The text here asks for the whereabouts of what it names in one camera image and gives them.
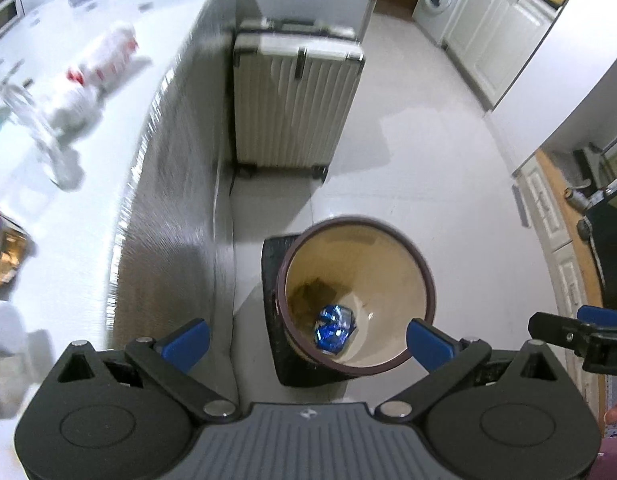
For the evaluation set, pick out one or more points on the white red plastic bag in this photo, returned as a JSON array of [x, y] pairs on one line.
[[108, 55]]

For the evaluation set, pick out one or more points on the brown rimmed beige trash bin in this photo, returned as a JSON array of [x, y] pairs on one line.
[[388, 270]]

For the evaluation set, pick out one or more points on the small metal can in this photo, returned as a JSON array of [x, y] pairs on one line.
[[576, 199]]

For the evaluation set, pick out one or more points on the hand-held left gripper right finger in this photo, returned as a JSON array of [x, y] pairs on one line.
[[428, 342]]

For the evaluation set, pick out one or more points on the cream hard-shell suitcase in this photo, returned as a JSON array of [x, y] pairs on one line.
[[288, 110]]

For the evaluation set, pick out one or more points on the crushed gold can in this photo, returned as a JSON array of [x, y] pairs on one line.
[[6, 255]]

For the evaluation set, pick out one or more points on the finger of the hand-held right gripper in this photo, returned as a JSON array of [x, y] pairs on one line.
[[606, 314], [578, 337]]

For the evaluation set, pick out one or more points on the white refrigerator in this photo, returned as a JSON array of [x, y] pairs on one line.
[[578, 70]]

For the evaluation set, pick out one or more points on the white cabinet with wooden top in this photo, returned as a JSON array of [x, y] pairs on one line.
[[558, 240]]

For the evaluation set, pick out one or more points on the white kitchen cabinets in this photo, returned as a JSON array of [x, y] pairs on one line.
[[493, 25]]

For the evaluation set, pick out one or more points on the black fabric bag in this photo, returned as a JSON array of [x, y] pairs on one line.
[[613, 255]]

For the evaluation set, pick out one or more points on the black appliance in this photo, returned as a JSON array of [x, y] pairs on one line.
[[596, 167]]

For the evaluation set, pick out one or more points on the white cup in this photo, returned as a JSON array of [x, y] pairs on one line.
[[6, 327]]

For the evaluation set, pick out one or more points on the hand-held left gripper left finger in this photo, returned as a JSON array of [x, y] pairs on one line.
[[191, 337]]

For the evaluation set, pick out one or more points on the blue foil wrapper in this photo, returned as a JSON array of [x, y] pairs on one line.
[[333, 327]]

